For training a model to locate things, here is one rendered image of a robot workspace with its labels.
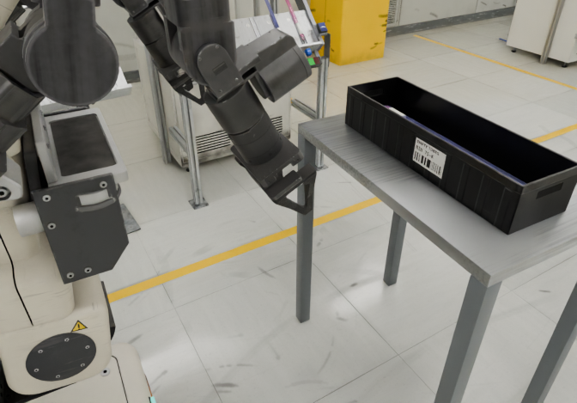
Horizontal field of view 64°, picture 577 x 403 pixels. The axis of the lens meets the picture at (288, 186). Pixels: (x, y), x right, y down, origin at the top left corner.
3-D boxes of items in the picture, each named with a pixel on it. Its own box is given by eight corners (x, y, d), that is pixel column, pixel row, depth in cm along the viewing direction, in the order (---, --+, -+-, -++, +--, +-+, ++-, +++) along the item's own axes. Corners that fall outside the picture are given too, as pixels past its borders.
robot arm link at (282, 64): (167, 37, 53) (191, 58, 47) (248, -20, 55) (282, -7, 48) (220, 114, 61) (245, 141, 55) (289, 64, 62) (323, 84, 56)
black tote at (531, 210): (344, 123, 133) (347, 86, 127) (392, 112, 140) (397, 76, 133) (507, 235, 90) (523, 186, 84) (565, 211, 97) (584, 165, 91)
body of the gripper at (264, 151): (271, 130, 67) (247, 89, 62) (306, 160, 59) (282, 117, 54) (235, 157, 66) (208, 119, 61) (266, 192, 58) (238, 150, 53)
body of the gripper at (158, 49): (182, 50, 99) (161, 20, 94) (197, 64, 92) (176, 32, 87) (156, 67, 98) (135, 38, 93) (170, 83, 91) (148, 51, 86)
